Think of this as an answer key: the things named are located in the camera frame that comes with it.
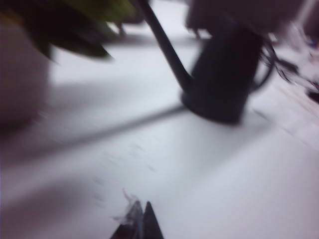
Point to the grey desk divider panel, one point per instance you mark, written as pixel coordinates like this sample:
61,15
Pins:
224,12

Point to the green leafy artificial plant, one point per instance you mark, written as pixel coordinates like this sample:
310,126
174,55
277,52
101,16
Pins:
62,30

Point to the white ribbed plant pot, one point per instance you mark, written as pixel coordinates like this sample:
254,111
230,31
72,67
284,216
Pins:
20,74

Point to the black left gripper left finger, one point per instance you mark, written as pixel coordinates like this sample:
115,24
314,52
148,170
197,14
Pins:
130,226

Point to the dark grey watering can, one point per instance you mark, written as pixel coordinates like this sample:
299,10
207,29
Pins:
224,82

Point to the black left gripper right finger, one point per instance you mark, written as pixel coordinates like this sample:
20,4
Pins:
152,224

